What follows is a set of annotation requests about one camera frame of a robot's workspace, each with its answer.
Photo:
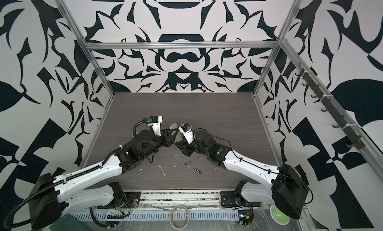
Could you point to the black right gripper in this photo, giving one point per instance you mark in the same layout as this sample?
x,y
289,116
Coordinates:
x,y
186,148

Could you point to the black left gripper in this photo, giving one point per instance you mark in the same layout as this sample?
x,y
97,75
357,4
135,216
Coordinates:
x,y
165,135

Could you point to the white remote control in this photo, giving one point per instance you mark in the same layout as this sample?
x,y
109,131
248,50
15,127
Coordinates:
x,y
176,134

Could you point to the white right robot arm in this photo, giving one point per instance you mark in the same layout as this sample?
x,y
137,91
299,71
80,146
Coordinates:
x,y
282,186

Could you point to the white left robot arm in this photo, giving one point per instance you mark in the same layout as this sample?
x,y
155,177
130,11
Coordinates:
x,y
54,197

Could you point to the clear tape roll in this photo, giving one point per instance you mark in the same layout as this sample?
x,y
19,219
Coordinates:
x,y
178,213

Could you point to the small green circuit board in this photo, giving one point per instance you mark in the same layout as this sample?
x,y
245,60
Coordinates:
x,y
245,217

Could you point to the green push button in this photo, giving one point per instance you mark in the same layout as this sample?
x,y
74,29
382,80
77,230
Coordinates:
x,y
278,217

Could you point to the green board front left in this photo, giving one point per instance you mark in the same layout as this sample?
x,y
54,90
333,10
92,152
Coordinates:
x,y
68,223

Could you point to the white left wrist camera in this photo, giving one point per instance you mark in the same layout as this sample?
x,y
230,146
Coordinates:
x,y
155,124

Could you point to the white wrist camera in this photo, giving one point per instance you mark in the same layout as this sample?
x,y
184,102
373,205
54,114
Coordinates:
x,y
155,124
187,132

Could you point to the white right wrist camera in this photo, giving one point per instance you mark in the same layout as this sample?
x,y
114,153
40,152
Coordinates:
x,y
187,132

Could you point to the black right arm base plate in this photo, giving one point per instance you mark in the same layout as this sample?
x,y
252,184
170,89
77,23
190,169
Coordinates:
x,y
232,199

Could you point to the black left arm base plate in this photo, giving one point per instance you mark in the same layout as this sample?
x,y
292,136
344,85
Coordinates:
x,y
124,201

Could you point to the white slotted cable duct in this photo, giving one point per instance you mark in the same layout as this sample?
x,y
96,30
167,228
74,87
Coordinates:
x,y
162,215

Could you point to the aluminium enclosure frame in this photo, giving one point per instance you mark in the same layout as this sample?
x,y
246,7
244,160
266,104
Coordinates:
x,y
370,153

